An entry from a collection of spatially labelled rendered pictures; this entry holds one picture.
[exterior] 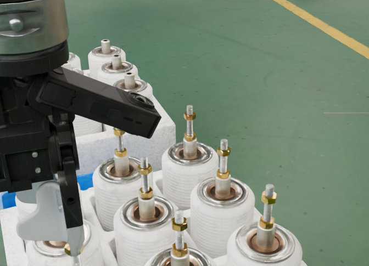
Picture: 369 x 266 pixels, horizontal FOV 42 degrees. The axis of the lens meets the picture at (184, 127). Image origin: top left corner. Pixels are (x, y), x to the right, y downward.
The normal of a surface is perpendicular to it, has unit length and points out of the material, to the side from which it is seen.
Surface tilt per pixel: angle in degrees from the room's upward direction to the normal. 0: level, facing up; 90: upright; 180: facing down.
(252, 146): 0
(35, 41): 90
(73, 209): 104
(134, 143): 90
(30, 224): 85
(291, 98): 0
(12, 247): 0
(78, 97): 88
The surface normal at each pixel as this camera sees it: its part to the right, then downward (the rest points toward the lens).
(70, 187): 0.29, 0.26
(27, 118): 0.29, 0.46
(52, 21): 0.85, 0.24
